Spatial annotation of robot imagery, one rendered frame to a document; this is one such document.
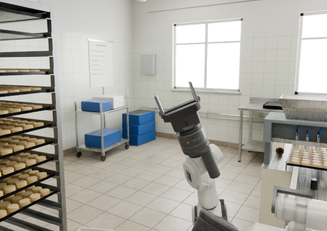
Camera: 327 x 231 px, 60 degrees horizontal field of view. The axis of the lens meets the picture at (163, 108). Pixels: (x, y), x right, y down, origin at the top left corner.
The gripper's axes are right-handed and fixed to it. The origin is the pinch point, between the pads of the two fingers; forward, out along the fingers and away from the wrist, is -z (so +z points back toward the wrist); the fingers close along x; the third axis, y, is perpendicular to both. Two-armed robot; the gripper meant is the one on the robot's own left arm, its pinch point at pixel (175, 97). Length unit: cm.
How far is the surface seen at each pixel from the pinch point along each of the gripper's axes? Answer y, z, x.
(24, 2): -56, -51, -45
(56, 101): -63, -5, -56
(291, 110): -90, 63, 68
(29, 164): -50, 17, -78
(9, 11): -52, -49, -52
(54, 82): -64, -14, -53
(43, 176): -54, 27, -78
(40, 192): -53, 34, -83
